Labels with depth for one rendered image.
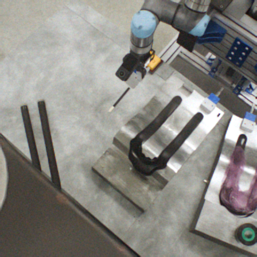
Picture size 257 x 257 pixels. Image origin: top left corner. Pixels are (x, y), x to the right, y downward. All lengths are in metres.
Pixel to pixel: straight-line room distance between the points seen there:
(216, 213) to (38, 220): 1.19
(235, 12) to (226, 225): 0.89
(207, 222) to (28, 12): 2.02
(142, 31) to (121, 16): 1.62
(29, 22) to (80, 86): 1.27
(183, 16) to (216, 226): 0.73
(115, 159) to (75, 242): 1.20
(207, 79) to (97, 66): 0.91
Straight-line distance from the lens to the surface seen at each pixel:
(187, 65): 2.43
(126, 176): 1.47
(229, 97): 2.40
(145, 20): 1.22
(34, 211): 0.30
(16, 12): 2.92
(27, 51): 1.78
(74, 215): 0.29
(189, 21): 1.27
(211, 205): 1.45
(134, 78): 1.50
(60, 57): 1.74
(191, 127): 1.54
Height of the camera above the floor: 2.29
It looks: 70 degrees down
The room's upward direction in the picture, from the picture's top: 8 degrees clockwise
